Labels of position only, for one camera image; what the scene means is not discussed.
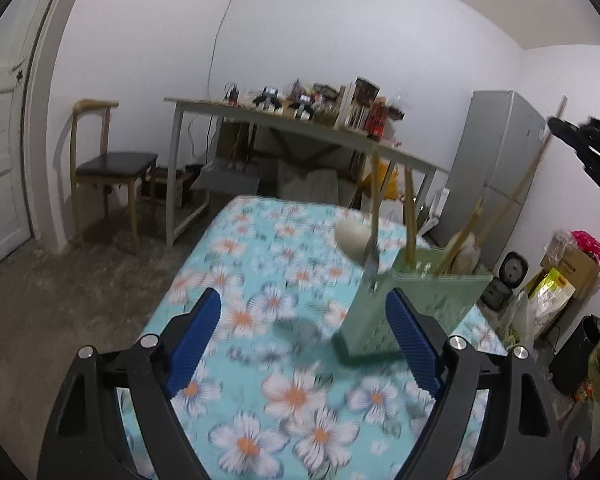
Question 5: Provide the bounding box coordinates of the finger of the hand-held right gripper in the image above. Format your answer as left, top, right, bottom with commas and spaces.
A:
547, 117, 589, 150

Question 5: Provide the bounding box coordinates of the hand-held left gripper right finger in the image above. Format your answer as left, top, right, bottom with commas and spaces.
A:
385, 287, 569, 480

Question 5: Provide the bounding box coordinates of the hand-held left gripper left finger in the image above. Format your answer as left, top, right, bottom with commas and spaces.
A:
36, 287, 222, 480

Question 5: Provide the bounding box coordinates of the green perforated utensil holder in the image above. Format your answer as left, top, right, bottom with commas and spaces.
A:
331, 247, 495, 367

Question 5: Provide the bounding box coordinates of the single wooden chopstick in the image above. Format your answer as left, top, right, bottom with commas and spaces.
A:
434, 96, 569, 277

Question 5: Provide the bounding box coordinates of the metal spoon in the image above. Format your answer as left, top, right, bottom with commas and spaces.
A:
362, 237, 384, 281

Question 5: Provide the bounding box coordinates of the bundle of wooden chopsticks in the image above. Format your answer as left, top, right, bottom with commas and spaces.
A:
368, 152, 486, 277

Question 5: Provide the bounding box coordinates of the white ceramic spoon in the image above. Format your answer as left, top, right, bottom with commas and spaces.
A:
333, 217, 372, 262

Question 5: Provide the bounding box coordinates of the silver refrigerator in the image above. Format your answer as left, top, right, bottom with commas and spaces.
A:
437, 89, 551, 274

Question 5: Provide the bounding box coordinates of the pink plastic bag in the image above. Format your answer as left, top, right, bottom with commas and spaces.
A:
569, 229, 600, 266

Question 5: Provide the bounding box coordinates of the floral turquoise blanket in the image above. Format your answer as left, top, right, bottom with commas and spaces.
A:
117, 194, 512, 480

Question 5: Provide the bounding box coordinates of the clear bag of vegetables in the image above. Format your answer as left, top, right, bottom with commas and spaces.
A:
499, 289, 531, 351

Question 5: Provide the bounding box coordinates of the black rice cooker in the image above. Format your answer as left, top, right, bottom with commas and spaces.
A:
479, 252, 529, 311

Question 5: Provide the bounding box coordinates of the brown cardboard box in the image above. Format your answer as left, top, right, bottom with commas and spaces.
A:
539, 239, 600, 301

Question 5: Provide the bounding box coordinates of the white plastic object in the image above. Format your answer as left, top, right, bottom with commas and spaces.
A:
419, 187, 451, 241

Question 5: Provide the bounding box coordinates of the yellow-green sack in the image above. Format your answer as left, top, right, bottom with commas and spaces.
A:
524, 267, 577, 341

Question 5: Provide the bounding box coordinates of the yellow plastic bag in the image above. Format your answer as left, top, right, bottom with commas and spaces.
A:
362, 159, 406, 201

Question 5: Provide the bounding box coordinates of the black trash bin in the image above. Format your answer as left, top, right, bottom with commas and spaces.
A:
549, 314, 600, 396

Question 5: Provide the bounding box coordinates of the red cooking oil bottle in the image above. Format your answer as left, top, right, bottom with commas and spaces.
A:
367, 99, 389, 141

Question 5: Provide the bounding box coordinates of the wooden chair black seat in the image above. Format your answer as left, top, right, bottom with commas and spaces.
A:
69, 99, 160, 257

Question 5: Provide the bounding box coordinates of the clutter of bottles and jars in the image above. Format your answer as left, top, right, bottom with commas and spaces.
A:
337, 77, 381, 131

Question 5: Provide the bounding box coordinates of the grey metal-framed table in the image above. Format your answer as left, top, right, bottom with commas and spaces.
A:
163, 97, 439, 249

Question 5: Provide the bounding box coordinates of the small black device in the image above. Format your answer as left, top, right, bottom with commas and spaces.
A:
252, 86, 284, 111

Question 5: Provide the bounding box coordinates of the white panelled door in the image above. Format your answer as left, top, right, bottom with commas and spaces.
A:
0, 0, 77, 282

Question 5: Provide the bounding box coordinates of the thin wall cable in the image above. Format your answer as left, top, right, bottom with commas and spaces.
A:
207, 0, 251, 102

